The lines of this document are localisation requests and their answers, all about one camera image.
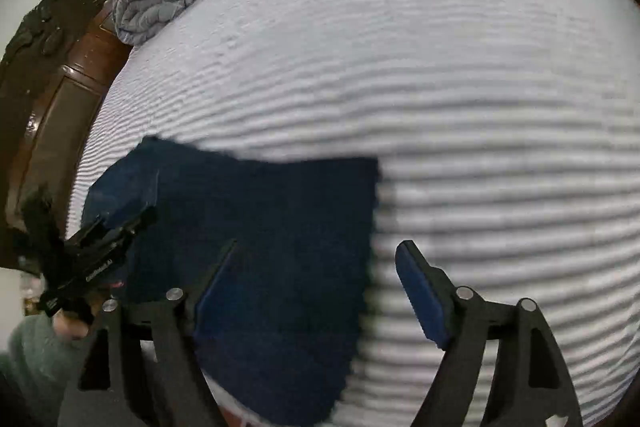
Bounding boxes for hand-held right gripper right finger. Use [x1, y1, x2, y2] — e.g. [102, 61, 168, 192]
[395, 239, 583, 427]

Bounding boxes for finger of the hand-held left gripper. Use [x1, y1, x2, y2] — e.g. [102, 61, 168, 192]
[97, 167, 161, 233]

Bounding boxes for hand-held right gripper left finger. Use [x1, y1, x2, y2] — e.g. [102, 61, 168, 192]
[57, 238, 238, 427]

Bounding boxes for dark blue denim pants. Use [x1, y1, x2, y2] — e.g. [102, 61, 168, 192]
[82, 136, 381, 425]

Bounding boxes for person's left forearm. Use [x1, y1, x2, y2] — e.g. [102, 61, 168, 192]
[0, 307, 96, 427]

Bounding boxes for dark wooden headboard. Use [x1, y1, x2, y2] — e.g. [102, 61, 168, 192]
[0, 0, 166, 270]

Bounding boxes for grey white striped bed sheet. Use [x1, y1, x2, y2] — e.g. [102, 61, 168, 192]
[65, 0, 640, 427]

